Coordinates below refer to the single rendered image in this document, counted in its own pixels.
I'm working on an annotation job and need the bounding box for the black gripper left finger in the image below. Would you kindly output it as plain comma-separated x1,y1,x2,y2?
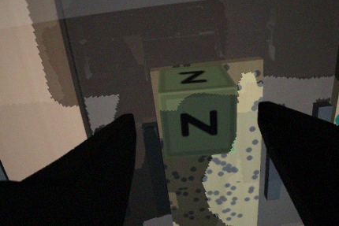
0,113,136,226

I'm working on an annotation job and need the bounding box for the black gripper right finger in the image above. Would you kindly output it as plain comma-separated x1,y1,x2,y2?
257,102,339,226

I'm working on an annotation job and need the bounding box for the green cube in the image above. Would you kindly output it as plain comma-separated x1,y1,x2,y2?
158,64,237,158

